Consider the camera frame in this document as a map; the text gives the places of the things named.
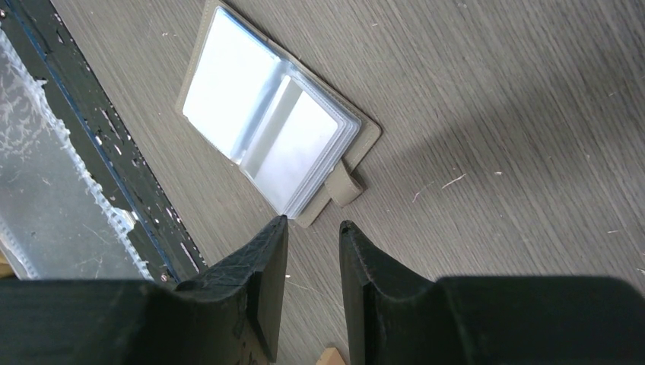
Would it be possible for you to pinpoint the wooden frame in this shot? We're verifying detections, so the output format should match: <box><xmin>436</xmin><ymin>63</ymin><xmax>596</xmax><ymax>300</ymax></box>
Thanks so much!
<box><xmin>316</xmin><ymin>347</ymin><xmax>346</xmax><ymax>365</ymax></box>

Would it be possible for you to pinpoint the aluminium rail frame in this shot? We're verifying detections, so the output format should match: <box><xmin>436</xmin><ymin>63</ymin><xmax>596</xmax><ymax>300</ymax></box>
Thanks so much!
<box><xmin>1</xmin><ymin>35</ymin><xmax>151</xmax><ymax>280</ymax></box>

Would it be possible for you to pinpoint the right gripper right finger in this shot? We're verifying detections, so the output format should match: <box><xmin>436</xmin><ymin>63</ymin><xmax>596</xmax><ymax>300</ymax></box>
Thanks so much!
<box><xmin>338</xmin><ymin>221</ymin><xmax>644</xmax><ymax>364</ymax></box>

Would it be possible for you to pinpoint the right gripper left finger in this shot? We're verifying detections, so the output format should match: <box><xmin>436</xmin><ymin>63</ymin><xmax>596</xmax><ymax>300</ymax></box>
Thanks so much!
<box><xmin>1</xmin><ymin>216</ymin><xmax>288</xmax><ymax>364</ymax></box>

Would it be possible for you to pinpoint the beige card holder wallet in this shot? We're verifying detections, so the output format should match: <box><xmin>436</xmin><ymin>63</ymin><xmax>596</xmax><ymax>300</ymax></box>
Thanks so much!
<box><xmin>176</xmin><ymin>1</ymin><xmax>381</xmax><ymax>227</ymax></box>

